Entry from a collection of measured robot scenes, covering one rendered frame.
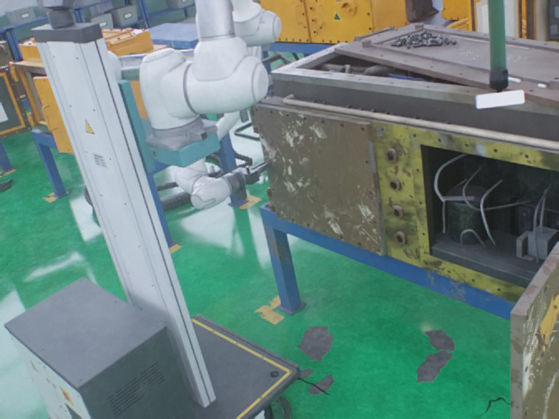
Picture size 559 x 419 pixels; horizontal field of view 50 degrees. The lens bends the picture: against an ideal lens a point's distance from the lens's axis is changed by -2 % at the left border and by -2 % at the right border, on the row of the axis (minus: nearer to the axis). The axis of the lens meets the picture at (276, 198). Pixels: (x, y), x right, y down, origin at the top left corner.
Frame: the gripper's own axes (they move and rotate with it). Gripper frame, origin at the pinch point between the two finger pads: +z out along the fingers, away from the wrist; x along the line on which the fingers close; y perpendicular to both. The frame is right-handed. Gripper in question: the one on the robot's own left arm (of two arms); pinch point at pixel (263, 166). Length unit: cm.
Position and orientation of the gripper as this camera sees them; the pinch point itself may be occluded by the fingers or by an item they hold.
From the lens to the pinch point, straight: 272.3
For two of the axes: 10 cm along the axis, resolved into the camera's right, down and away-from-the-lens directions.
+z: 7.3, -4.2, 5.4
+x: -6.4, -1.5, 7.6
